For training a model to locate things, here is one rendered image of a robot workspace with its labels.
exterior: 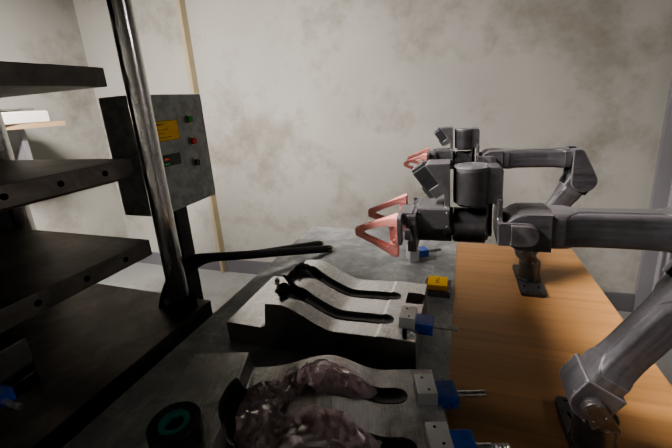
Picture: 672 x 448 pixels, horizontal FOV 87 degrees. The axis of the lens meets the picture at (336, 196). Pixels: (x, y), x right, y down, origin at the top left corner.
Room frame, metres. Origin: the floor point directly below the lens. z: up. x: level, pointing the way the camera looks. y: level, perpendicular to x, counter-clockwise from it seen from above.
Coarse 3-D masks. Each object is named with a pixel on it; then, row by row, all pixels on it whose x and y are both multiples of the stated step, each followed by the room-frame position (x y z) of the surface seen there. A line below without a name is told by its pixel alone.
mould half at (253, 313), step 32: (320, 288) 0.88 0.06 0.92; (352, 288) 0.93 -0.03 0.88; (384, 288) 0.91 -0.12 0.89; (416, 288) 0.89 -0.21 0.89; (256, 320) 0.84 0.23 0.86; (288, 320) 0.78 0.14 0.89; (320, 320) 0.77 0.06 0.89; (320, 352) 0.75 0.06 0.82; (352, 352) 0.72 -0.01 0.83; (384, 352) 0.69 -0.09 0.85; (416, 352) 0.68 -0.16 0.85
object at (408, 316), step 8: (400, 312) 0.74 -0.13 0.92; (408, 312) 0.74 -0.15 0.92; (416, 312) 0.75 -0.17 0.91; (400, 320) 0.72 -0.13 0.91; (408, 320) 0.72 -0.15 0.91; (416, 320) 0.73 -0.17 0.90; (424, 320) 0.72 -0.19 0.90; (432, 320) 0.72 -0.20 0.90; (408, 328) 0.72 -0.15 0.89; (416, 328) 0.71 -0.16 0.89; (424, 328) 0.71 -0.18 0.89; (432, 328) 0.70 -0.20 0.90; (440, 328) 0.71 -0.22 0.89; (448, 328) 0.71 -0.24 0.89; (456, 328) 0.70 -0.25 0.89
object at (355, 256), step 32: (288, 256) 1.37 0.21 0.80; (320, 256) 1.35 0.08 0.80; (352, 256) 1.32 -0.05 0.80; (384, 256) 1.30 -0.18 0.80; (448, 256) 1.26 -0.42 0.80; (256, 288) 1.12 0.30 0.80; (224, 320) 0.94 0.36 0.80; (448, 320) 0.86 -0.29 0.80; (192, 352) 0.80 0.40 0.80; (224, 352) 0.80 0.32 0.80; (256, 352) 0.79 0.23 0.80; (288, 352) 0.78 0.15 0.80; (448, 352) 0.74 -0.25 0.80; (160, 384) 0.70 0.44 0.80; (128, 416) 0.61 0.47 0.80
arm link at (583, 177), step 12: (504, 156) 1.05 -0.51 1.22; (516, 156) 1.04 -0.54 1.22; (528, 156) 1.04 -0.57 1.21; (540, 156) 1.03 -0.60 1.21; (552, 156) 1.01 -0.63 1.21; (564, 156) 1.00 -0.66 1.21; (576, 156) 0.98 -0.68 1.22; (504, 168) 1.05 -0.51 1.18; (564, 168) 1.05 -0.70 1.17; (576, 168) 0.98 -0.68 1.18; (588, 168) 0.97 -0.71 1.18; (576, 180) 0.97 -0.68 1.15; (588, 180) 0.96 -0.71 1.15
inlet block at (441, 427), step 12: (432, 432) 0.46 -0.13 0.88; (444, 432) 0.46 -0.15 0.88; (456, 432) 0.47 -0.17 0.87; (468, 432) 0.46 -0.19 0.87; (432, 444) 0.44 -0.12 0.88; (444, 444) 0.44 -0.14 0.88; (456, 444) 0.45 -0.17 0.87; (468, 444) 0.44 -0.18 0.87; (480, 444) 0.45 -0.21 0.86; (492, 444) 0.45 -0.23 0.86; (504, 444) 0.45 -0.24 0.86
